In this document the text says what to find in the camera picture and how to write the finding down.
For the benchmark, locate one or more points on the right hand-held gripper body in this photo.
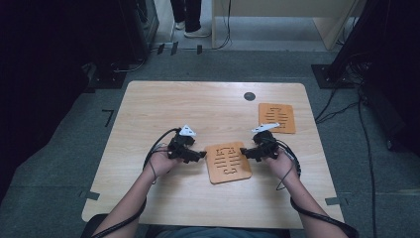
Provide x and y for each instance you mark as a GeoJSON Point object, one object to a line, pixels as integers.
{"type": "Point", "coordinates": [265, 143]}

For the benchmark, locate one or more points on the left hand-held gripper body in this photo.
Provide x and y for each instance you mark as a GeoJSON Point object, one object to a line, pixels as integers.
{"type": "Point", "coordinates": [180, 143]}

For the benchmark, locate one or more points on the bamboo board with cut-outs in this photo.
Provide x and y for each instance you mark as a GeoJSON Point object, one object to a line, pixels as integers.
{"type": "Point", "coordinates": [228, 163]}
{"type": "Point", "coordinates": [276, 118]}

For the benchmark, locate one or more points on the person's right hand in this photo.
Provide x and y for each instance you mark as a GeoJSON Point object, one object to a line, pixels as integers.
{"type": "Point", "coordinates": [280, 167]}

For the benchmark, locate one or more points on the person's left hand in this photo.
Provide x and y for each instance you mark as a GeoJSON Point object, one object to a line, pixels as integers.
{"type": "Point", "coordinates": [161, 165]}

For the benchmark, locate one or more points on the black round table grommet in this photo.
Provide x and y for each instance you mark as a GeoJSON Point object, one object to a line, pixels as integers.
{"type": "Point", "coordinates": [249, 96]}

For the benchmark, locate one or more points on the person's blue clothing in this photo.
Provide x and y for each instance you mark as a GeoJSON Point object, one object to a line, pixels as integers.
{"type": "Point", "coordinates": [214, 233]}

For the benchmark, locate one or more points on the light wooden desk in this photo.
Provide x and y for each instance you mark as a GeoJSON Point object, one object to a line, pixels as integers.
{"type": "Point", "coordinates": [284, 10]}

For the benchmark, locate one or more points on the black curtain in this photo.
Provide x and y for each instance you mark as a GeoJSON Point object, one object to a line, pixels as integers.
{"type": "Point", "coordinates": [389, 66]}
{"type": "Point", "coordinates": [49, 82]}

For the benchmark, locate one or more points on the black stand base plate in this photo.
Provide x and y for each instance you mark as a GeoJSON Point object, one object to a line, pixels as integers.
{"type": "Point", "coordinates": [332, 76]}
{"type": "Point", "coordinates": [107, 80]}

